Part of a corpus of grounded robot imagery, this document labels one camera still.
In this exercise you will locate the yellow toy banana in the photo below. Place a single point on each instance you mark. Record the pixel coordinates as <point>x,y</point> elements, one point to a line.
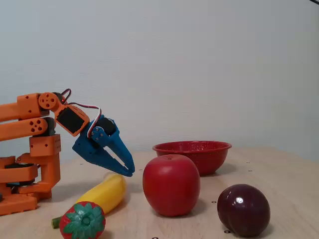
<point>109,191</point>

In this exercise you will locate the dark object at corner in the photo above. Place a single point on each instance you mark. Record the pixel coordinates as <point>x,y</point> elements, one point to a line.
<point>315,1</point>

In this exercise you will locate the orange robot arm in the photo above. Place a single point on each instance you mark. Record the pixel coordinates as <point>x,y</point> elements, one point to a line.
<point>25,107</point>

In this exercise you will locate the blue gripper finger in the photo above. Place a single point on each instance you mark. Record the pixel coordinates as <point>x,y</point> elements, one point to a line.
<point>112,165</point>
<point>119,147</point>

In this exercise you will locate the red speckled enamel bowl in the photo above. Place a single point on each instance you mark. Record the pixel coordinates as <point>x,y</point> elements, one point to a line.
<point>209,156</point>

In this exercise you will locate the red toy apple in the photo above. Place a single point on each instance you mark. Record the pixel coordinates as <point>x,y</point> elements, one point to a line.
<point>171,185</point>

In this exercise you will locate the dark purple toy plum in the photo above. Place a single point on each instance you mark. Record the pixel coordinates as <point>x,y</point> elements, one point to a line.
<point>243,210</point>

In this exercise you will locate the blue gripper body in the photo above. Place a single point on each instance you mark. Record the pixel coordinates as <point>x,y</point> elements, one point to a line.
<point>92,151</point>

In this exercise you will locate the red toy strawberry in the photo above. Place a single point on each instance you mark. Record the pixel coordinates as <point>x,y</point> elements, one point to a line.
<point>82,221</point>

